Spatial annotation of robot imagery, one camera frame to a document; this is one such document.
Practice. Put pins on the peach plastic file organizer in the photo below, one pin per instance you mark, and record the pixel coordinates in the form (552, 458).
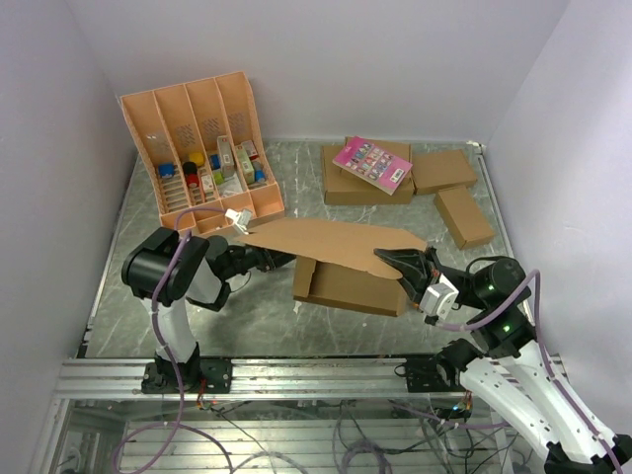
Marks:
(186, 136)

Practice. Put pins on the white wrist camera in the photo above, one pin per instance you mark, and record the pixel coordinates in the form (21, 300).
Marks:
(239, 219)
(438, 300)

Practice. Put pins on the small folded cardboard box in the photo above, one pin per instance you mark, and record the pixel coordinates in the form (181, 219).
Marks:
(463, 218)

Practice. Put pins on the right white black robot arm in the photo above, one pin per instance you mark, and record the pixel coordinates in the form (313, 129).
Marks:
(505, 362)

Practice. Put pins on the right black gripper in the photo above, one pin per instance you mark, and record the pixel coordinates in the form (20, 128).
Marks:
(416, 267)

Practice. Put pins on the aluminium mounting rail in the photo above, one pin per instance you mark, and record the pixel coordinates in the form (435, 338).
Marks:
(252, 379)

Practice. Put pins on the folded cardboard box middle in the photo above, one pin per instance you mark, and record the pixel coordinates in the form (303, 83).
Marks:
(446, 169)

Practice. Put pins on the large cardboard box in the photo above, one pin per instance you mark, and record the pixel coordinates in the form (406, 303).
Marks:
(335, 263)

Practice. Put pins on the green white small carton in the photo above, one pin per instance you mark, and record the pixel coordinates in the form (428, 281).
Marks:
(245, 163)

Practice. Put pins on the pink paperback book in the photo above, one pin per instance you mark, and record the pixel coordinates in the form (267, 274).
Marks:
(373, 164)

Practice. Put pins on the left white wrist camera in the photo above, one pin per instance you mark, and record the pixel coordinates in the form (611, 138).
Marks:
(239, 219)

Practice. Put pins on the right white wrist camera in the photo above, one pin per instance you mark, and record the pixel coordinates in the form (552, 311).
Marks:
(438, 300)

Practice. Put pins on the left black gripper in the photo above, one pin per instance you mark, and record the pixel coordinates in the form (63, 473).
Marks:
(269, 259)

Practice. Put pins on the folded cardboard box under book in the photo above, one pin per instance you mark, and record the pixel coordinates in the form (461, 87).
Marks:
(343, 188)

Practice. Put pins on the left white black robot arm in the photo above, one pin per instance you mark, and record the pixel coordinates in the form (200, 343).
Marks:
(167, 272)

